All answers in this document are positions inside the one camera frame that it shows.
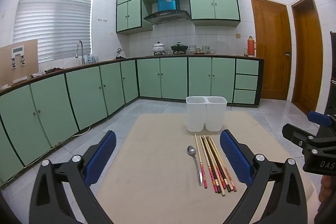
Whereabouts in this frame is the brown cardboard board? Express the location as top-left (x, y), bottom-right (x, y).
top-left (0, 39), bottom-right (39, 87)

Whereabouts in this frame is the black wok with lid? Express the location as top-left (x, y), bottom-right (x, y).
top-left (171, 42), bottom-right (189, 55)

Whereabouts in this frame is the black range hood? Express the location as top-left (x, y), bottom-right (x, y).
top-left (143, 10), bottom-right (191, 25)

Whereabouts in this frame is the black furniture unit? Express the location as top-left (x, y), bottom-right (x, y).
top-left (325, 31), bottom-right (336, 119)

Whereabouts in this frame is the bundle of mixed chopsticks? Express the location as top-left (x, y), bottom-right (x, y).
top-left (194, 134), bottom-right (237, 197)

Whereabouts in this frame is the blue box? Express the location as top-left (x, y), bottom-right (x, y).
top-left (157, 0), bottom-right (177, 12)

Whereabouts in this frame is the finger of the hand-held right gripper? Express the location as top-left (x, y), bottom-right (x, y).
top-left (282, 123), bottom-right (319, 148)
top-left (307, 111), bottom-right (332, 128)

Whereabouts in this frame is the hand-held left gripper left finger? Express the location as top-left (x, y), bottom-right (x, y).
top-left (29, 131), bottom-right (117, 224)

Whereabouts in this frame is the dark cloth on counter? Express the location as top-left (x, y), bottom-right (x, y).
top-left (43, 67), bottom-right (66, 74)

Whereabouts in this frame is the white window blind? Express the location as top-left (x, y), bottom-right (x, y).
top-left (13, 0), bottom-right (95, 63)

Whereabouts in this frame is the plain wooden door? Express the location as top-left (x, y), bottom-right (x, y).
top-left (291, 0), bottom-right (323, 115)

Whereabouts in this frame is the white device with clips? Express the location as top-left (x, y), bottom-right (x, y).
top-left (10, 47), bottom-right (26, 68)

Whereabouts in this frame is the white cooking pot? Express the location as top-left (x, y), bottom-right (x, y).
top-left (152, 42), bottom-right (166, 55)

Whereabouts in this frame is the white two-compartment utensil holder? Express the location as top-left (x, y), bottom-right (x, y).
top-left (186, 96), bottom-right (228, 132)

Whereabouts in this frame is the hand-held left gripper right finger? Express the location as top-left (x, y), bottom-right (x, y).
top-left (220, 129), bottom-right (308, 224)

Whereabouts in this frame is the metal kitchen faucet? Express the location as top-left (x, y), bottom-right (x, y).
top-left (74, 40), bottom-right (86, 65)

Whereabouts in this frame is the metal spoon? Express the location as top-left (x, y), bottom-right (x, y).
top-left (187, 145), bottom-right (203, 186)

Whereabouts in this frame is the person's right hand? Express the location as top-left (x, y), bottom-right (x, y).
top-left (318, 175), bottom-right (336, 204)

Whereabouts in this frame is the orange thermos flask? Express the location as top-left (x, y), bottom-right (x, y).
top-left (247, 36), bottom-right (256, 57)

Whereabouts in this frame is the wooden door with handle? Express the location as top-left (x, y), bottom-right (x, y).
top-left (250, 0), bottom-right (292, 101)

